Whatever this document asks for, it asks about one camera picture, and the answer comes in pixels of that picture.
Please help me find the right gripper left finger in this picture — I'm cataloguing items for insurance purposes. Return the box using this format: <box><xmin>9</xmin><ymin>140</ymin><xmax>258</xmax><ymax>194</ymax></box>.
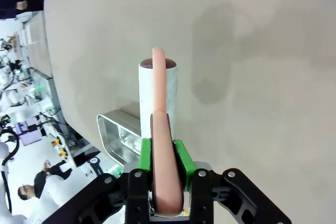
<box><xmin>39</xmin><ymin>138</ymin><xmax>153</xmax><ymax>224</ymax></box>

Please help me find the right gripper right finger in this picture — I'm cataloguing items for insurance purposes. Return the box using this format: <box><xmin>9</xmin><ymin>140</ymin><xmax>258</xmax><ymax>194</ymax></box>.
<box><xmin>173</xmin><ymin>139</ymin><xmax>292</xmax><ymax>224</ymax></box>

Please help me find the pink handled white lint roller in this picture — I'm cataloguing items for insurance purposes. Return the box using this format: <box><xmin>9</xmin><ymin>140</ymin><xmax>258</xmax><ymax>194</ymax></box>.
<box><xmin>138</xmin><ymin>47</ymin><xmax>184</xmax><ymax>216</ymax></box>

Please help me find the rectangular stainless steel tray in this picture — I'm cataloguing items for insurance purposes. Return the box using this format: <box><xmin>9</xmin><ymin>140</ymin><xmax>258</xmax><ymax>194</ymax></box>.
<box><xmin>96</xmin><ymin>102</ymin><xmax>144</xmax><ymax>167</ymax></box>

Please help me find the man with glasses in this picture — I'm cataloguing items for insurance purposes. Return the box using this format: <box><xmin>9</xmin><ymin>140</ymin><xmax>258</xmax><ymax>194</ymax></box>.
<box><xmin>17</xmin><ymin>162</ymin><xmax>70</xmax><ymax>201</ymax></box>

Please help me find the lavender monitor screen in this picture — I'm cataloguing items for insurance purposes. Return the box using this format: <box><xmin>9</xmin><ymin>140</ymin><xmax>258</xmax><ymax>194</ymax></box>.
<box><xmin>15</xmin><ymin>120</ymin><xmax>43</xmax><ymax>146</ymax></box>

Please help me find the grey control cabinet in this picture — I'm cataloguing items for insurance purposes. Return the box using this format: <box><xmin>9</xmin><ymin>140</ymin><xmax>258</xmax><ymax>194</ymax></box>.
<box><xmin>28</xmin><ymin>68</ymin><xmax>64</xmax><ymax>112</ymax></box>

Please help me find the white cabinet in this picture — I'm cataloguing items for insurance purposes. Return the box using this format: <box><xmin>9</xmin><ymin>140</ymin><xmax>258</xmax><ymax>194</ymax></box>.
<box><xmin>17</xmin><ymin>13</ymin><xmax>51</xmax><ymax>49</ymax></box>

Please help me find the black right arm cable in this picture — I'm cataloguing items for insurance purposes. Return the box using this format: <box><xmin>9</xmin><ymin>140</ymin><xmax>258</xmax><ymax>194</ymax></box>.
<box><xmin>0</xmin><ymin>129</ymin><xmax>21</xmax><ymax>213</ymax></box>

